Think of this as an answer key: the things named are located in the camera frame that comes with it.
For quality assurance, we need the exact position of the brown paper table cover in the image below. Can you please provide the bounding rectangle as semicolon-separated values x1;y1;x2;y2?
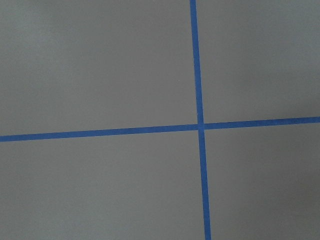
0;0;320;240

